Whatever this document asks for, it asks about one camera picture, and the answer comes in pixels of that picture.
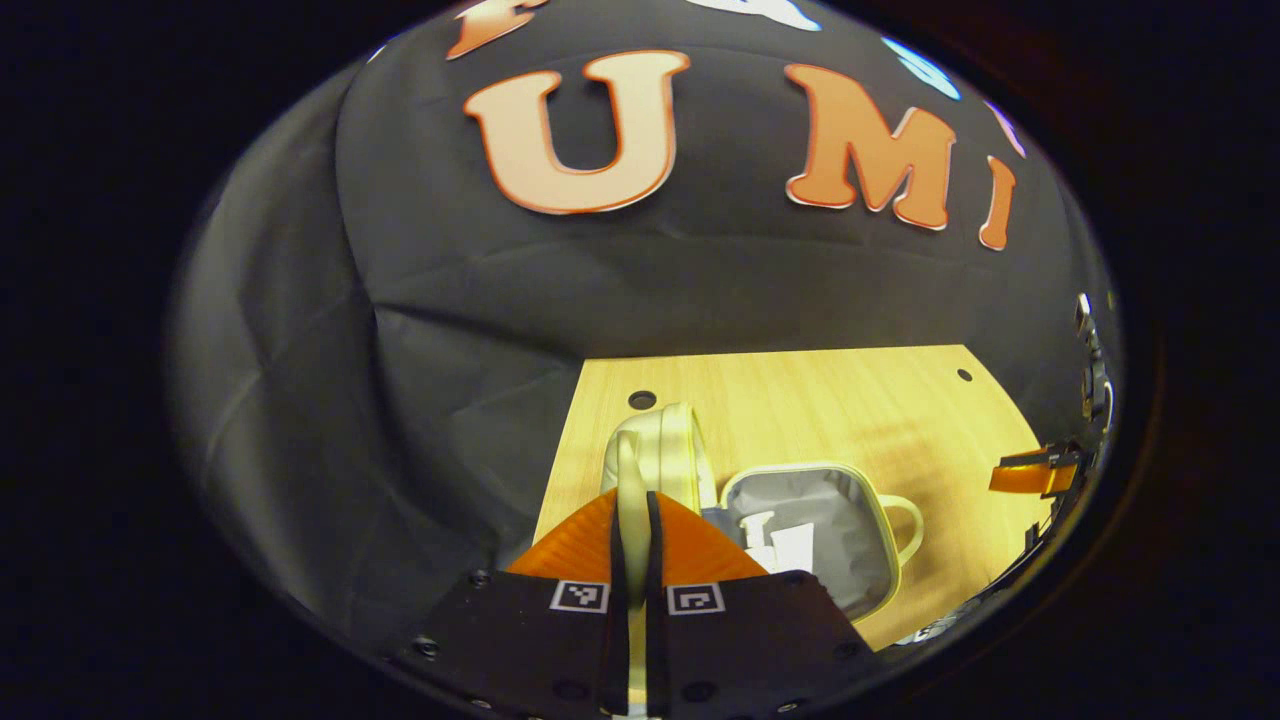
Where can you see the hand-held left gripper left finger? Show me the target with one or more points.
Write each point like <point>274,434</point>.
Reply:
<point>620,600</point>

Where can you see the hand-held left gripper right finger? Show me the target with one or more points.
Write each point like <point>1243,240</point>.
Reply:
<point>655,600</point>

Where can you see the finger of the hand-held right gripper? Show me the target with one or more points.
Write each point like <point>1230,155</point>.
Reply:
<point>1030,475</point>

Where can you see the white squeeze tube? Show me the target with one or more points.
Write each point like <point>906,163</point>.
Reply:
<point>795,550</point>

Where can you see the cream suitcase with grey lining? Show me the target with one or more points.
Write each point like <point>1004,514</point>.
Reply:
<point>675,450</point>

